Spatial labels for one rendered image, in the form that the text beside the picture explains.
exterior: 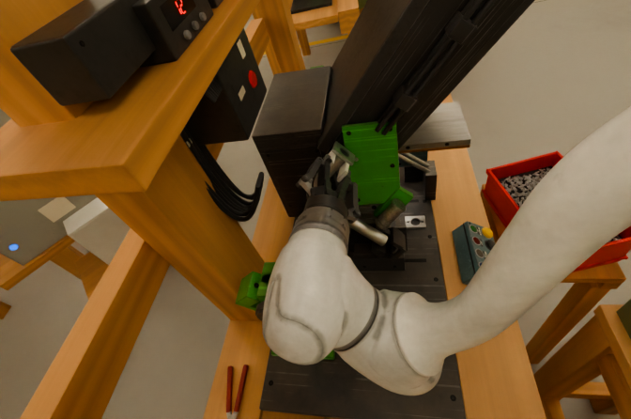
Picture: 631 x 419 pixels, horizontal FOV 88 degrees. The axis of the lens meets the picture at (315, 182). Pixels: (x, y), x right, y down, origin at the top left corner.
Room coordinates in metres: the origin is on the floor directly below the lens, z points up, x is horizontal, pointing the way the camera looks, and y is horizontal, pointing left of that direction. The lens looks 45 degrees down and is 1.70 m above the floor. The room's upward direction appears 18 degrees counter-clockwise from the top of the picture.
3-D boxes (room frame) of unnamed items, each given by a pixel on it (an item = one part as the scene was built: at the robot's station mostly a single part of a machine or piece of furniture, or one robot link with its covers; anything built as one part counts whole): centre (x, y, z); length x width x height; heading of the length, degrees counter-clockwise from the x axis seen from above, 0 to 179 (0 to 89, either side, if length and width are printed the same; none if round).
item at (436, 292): (0.64, -0.11, 0.89); 1.10 x 0.42 x 0.02; 161
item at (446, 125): (0.68, -0.23, 1.11); 0.39 x 0.16 x 0.03; 71
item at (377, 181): (0.55, -0.15, 1.17); 0.13 x 0.12 x 0.20; 161
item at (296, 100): (0.79, -0.02, 1.07); 0.30 x 0.18 x 0.34; 161
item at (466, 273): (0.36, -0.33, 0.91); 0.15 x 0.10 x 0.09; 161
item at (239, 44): (0.61, 0.12, 1.42); 0.17 x 0.12 x 0.15; 161
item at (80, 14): (0.44, 0.19, 1.59); 0.15 x 0.07 x 0.07; 161
